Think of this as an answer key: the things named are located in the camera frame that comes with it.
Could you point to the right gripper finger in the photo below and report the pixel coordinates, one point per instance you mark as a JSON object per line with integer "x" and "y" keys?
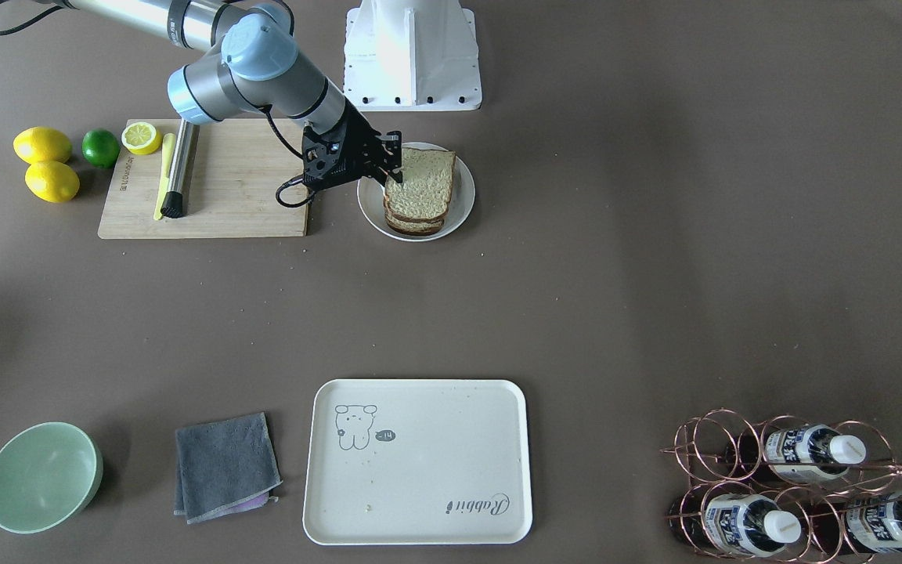
{"x": 389, "y": 172}

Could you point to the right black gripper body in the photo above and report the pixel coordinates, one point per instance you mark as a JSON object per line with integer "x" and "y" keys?
{"x": 364, "y": 139}

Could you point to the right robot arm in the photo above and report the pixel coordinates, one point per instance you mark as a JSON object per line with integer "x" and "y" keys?
{"x": 252, "y": 63}

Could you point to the cream rabbit tray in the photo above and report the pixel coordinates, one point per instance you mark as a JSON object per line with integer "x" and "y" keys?
{"x": 418, "y": 462}

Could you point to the white round plate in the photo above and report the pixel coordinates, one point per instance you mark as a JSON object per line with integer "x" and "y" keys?
{"x": 371, "y": 197}

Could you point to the bamboo cutting board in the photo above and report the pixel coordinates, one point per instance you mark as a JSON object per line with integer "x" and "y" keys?
{"x": 236, "y": 168}

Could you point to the yellow plastic knife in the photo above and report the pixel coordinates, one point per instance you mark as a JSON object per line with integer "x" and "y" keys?
{"x": 167, "y": 147}

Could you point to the half lemon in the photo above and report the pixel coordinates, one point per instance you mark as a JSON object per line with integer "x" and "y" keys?
{"x": 141, "y": 138}

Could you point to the green lime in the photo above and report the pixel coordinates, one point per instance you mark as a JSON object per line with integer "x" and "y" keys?
{"x": 100, "y": 148}

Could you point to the lower whole lemon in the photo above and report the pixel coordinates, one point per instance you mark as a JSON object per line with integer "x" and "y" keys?
{"x": 52, "y": 182}

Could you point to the whole lemon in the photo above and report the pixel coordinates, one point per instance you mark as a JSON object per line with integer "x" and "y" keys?
{"x": 42, "y": 143}
{"x": 52, "y": 182}

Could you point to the upper whole lemon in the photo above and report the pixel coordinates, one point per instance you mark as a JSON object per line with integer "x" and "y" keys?
{"x": 42, "y": 143}

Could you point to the grey folded cloth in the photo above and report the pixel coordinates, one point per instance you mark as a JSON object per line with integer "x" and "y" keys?
{"x": 224, "y": 467}

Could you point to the green ceramic bowl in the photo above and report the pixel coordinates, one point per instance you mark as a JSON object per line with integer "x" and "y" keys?
{"x": 48, "y": 473}

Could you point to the front tea bottle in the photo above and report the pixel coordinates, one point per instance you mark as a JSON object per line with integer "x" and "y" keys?
{"x": 732, "y": 523}

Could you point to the tea bottle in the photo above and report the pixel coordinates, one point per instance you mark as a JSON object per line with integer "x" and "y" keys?
{"x": 872, "y": 525}
{"x": 732, "y": 523}
{"x": 800, "y": 455}

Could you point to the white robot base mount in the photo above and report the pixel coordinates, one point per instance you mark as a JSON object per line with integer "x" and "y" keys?
{"x": 412, "y": 56}

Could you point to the copper wire bottle rack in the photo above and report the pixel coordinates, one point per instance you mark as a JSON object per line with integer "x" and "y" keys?
{"x": 786, "y": 490}

